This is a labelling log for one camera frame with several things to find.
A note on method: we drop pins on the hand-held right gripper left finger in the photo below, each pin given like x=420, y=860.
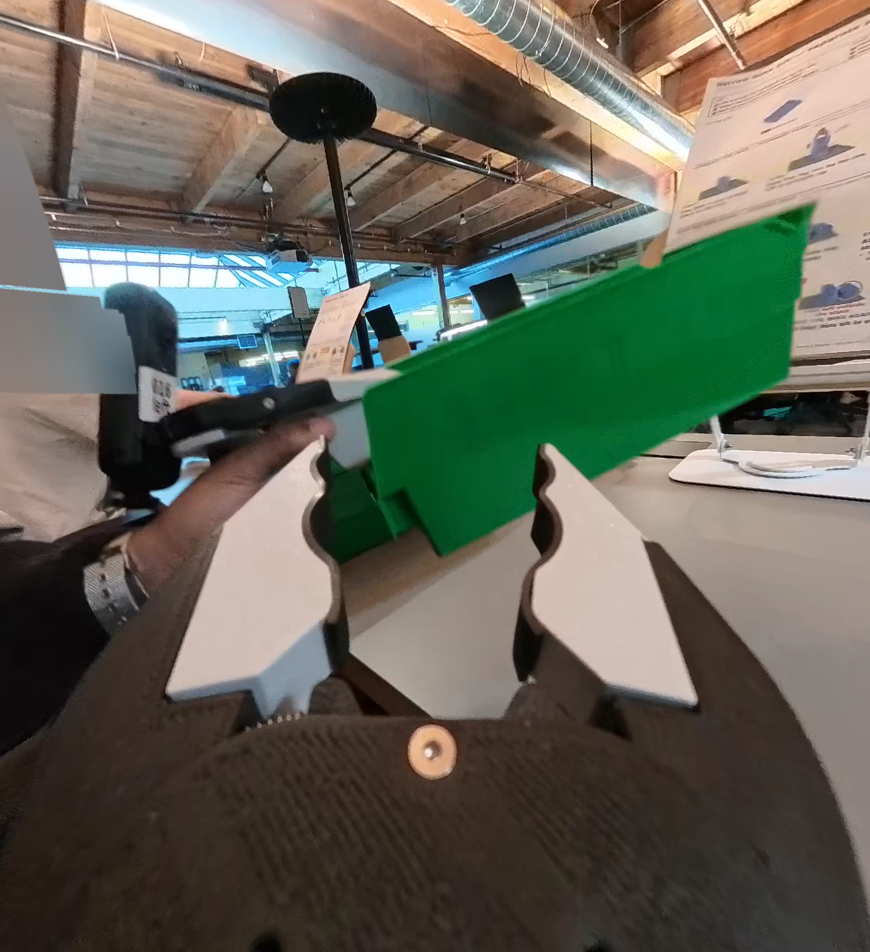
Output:
x=256, y=610

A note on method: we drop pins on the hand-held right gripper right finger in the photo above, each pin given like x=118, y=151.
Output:
x=606, y=610

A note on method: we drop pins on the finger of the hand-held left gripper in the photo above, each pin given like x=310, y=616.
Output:
x=353, y=435

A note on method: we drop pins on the green plastic bin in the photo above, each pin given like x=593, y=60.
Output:
x=353, y=513
x=554, y=372

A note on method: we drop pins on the person's left forearm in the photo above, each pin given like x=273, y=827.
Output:
x=18, y=632

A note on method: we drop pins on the grey desk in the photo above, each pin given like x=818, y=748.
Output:
x=777, y=595

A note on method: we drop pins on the person's left hand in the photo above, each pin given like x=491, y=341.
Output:
x=204, y=498

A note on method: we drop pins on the person's white shirt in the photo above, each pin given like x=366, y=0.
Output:
x=18, y=461

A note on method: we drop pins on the grey wristwatch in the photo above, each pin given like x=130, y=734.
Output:
x=111, y=587

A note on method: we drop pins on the white ceiling projector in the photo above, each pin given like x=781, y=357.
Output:
x=288, y=256

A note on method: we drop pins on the black disc floor lamp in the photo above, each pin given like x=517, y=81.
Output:
x=323, y=108

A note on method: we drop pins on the printed instruction sheet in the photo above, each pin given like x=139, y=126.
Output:
x=777, y=134

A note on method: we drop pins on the silver ribbed duct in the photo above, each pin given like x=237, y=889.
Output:
x=591, y=67

